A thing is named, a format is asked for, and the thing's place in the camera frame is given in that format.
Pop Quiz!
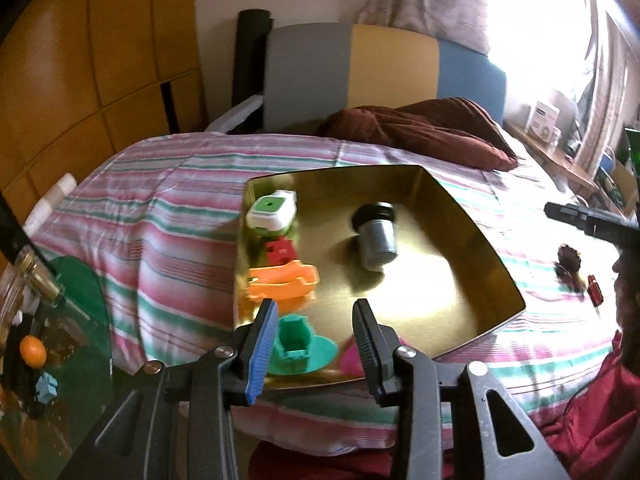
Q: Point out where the patterned curtain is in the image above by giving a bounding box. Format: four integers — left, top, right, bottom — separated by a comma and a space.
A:
357, 0, 493, 56

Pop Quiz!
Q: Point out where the gold metal tray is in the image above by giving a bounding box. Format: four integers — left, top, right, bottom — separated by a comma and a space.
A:
232, 164, 527, 391

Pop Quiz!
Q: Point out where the dark glass spice jar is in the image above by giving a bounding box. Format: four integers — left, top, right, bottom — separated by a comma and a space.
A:
350, 202, 399, 272

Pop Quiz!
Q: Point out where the light blue toy block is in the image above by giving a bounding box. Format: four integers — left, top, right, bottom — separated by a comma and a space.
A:
35, 372, 58, 403

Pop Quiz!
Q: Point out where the white paper cup stack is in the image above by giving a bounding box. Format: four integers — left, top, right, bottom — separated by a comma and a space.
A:
22, 172, 78, 233

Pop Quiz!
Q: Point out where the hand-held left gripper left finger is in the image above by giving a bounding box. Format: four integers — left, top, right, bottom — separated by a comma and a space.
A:
62, 298, 279, 480

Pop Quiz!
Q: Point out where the striped bed blanket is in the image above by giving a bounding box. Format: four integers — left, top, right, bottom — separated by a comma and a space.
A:
25, 132, 631, 456

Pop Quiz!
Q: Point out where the white and green square container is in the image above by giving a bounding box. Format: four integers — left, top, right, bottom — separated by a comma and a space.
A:
246, 191, 299, 233

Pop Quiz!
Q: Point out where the tall black box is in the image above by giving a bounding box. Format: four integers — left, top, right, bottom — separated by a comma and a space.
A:
0, 195, 36, 266

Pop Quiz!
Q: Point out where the white box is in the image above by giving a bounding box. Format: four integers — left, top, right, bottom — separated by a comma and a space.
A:
527, 101, 561, 136

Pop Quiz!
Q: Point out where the dark brown figurine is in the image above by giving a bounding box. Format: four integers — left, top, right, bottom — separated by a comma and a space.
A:
557, 244, 583, 273

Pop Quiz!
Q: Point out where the black rolled mat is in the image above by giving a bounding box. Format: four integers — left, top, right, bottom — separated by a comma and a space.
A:
232, 8, 275, 108

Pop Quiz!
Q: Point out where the brown pillow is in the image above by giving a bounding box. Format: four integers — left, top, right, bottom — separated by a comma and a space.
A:
320, 97, 518, 171

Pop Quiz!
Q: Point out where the glass bottle with gold cap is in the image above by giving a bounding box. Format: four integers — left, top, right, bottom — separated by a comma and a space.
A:
15, 250, 63, 301

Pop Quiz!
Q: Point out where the grey yellow blue headboard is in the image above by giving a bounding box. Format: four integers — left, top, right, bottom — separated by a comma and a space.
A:
262, 22, 508, 136

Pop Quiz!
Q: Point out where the wooden shelf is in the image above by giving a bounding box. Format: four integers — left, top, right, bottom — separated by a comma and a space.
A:
505, 120, 601, 196

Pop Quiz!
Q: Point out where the person's red clothing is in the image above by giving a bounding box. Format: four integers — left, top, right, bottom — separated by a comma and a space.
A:
249, 350, 640, 480

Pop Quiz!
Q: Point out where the green toy hat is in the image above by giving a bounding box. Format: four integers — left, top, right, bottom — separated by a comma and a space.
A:
265, 314, 338, 376

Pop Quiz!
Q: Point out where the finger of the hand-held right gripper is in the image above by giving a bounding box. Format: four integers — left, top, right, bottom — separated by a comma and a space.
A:
545, 202, 640, 250

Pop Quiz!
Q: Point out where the orange fruit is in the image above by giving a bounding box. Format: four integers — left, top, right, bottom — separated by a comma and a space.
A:
20, 336, 48, 367

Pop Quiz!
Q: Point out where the orange plastic toy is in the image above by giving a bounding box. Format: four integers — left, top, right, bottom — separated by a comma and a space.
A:
247, 259, 321, 303

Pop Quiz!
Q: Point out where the wooden wardrobe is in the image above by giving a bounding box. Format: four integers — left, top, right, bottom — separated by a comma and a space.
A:
0, 0, 208, 211

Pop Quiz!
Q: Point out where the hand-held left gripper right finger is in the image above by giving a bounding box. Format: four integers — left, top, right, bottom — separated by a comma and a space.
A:
351, 298, 571, 480

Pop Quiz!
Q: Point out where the pink plastic toy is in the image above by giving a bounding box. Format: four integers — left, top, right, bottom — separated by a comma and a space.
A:
340, 339, 369, 378

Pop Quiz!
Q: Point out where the bright window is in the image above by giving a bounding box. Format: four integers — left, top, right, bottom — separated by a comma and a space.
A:
487, 0, 640, 126

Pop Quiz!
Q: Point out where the red toy block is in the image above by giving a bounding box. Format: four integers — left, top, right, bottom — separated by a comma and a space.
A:
265, 237, 296, 266

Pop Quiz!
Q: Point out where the green glass side table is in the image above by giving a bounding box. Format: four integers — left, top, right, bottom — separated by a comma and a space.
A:
0, 255, 113, 480

